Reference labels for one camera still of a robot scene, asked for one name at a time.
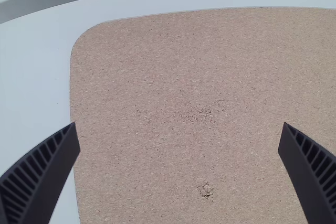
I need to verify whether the cork mat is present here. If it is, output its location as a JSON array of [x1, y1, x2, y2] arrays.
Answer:
[[69, 6, 336, 224]]

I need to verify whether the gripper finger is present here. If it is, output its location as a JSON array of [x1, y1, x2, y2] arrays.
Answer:
[[278, 122, 336, 224], [0, 122, 81, 224]]

